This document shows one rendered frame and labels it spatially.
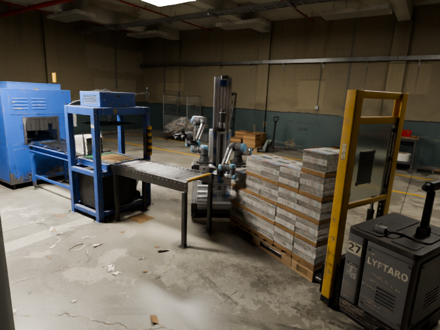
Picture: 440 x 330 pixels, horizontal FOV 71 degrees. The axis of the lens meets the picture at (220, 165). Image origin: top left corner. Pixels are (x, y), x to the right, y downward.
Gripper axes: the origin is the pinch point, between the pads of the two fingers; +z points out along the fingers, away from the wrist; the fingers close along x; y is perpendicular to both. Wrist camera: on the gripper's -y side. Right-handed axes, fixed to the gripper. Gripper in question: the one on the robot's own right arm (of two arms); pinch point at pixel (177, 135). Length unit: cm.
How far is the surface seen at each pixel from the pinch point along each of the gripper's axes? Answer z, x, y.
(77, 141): -9, 177, 49
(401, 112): 37, -233, -77
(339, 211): 91, -205, 6
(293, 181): 36, -159, 7
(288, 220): 35, -163, 51
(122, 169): 29, 58, 56
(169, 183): 47, -24, 46
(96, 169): 43, 89, 60
